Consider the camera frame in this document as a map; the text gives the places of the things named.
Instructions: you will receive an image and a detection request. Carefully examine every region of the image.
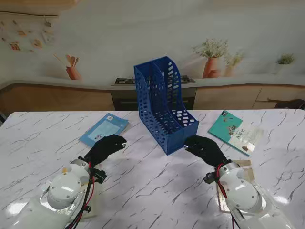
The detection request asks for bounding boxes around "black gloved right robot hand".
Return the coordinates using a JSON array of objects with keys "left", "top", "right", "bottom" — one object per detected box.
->
[{"left": 183, "top": 135, "right": 228, "bottom": 167}]

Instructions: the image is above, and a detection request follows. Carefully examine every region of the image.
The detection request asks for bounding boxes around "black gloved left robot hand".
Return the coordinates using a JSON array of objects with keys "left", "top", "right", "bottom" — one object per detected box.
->
[{"left": 84, "top": 134, "right": 127, "bottom": 167}]

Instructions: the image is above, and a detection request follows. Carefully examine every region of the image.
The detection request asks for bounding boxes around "teal illustrated paperback book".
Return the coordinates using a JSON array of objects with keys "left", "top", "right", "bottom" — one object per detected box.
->
[{"left": 207, "top": 110, "right": 265, "bottom": 157}]

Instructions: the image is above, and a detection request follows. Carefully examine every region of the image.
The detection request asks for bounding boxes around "tan paperback book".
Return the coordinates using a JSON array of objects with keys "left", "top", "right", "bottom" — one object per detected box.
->
[{"left": 218, "top": 159, "right": 254, "bottom": 213}]

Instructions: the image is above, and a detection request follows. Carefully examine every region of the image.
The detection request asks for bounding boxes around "light blue paperback book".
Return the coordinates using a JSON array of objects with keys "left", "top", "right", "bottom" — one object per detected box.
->
[{"left": 79, "top": 113, "right": 131, "bottom": 151}]

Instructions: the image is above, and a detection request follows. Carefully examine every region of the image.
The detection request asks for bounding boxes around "yellow and white book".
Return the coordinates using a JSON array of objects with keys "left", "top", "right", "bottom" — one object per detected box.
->
[{"left": 81, "top": 183, "right": 99, "bottom": 218}]

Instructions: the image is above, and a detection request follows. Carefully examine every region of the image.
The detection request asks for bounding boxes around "blue plastic file holder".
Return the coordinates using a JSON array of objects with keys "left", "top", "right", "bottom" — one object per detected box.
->
[{"left": 133, "top": 56, "right": 200, "bottom": 156}]

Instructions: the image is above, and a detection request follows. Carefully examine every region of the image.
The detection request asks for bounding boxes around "printed kitchen backdrop banner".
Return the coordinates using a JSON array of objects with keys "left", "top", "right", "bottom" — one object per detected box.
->
[{"left": 0, "top": 0, "right": 305, "bottom": 113}]

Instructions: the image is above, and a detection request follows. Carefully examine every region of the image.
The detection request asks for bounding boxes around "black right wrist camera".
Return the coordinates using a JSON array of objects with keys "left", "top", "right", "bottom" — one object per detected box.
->
[{"left": 203, "top": 173, "right": 219, "bottom": 185}]

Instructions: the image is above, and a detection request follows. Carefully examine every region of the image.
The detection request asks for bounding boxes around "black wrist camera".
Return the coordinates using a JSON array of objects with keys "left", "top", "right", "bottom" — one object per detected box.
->
[
  {"left": 203, "top": 173, "right": 219, "bottom": 185},
  {"left": 91, "top": 168, "right": 107, "bottom": 184}
]

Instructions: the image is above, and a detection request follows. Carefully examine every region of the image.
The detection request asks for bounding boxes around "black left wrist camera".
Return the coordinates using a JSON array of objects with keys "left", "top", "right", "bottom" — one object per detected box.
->
[{"left": 91, "top": 168, "right": 107, "bottom": 184}]

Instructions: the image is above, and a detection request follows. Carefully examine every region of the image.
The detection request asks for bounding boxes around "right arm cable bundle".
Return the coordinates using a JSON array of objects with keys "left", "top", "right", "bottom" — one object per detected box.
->
[{"left": 215, "top": 164, "right": 240, "bottom": 229}]

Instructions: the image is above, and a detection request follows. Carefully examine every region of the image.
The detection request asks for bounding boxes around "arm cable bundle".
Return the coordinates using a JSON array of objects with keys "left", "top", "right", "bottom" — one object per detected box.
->
[
  {"left": 68, "top": 162, "right": 100, "bottom": 229},
  {"left": 215, "top": 164, "right": 240, "bottom": 229}
]

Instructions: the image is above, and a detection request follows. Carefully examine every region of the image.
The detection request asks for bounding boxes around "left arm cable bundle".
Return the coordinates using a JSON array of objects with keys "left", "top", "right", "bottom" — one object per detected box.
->
[{"left": 68, "top": 162, "right": 100, "bottom": 229}]

